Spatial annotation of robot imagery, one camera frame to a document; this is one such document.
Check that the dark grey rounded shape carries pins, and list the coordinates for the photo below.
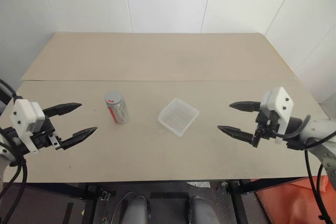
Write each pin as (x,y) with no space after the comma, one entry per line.
(202,211)
(136,211)

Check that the clear plastic tray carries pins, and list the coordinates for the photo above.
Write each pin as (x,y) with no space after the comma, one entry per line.
(178,117)

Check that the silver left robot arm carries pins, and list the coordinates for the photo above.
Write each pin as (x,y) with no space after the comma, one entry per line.
(3,168)

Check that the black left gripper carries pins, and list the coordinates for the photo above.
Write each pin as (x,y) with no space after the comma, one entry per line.
(46,138)

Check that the silver red can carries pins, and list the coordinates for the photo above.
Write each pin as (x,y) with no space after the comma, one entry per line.
(120,113)

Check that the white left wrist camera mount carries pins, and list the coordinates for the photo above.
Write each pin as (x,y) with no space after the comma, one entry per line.
(23,113)

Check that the orange sheet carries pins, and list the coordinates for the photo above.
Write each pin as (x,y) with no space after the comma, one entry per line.
(288,203)

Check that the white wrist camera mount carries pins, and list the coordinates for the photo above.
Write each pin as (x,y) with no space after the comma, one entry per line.
(23,113)
(278,100)

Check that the small metal bracket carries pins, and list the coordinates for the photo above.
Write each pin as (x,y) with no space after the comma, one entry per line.
(104,195)

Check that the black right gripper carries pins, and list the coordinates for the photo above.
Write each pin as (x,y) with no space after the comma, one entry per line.
(267,127)

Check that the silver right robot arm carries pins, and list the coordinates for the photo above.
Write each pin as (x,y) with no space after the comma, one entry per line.
(319,129)

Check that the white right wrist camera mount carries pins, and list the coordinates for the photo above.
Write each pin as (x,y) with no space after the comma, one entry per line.
(278,100)

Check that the black metal table frame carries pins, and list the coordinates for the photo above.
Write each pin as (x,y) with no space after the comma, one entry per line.
(78,191)

